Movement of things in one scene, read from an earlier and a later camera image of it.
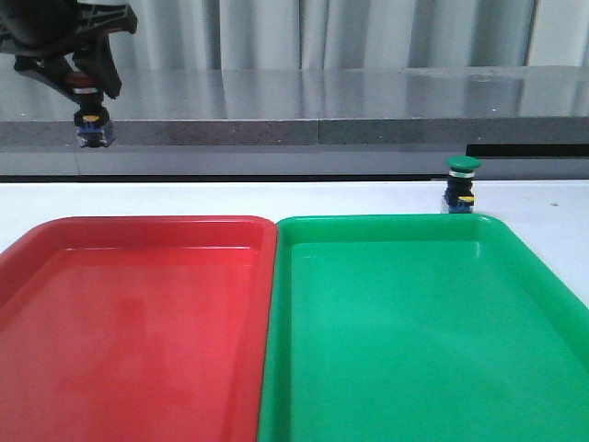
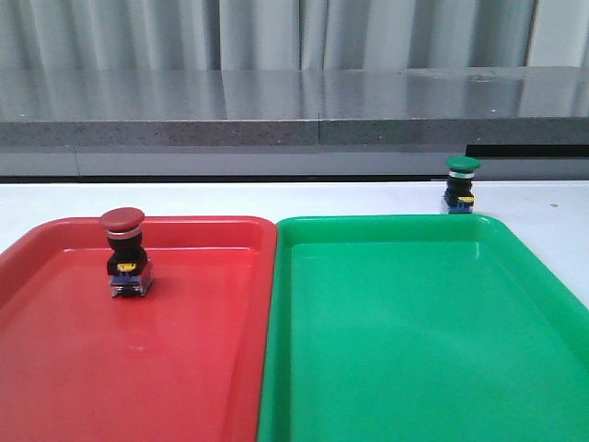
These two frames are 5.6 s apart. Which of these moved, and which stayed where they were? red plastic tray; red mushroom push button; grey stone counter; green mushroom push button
Moved: red mushroom push button
Stayed: red plastic tray; green mushroom push button; grey stone counter
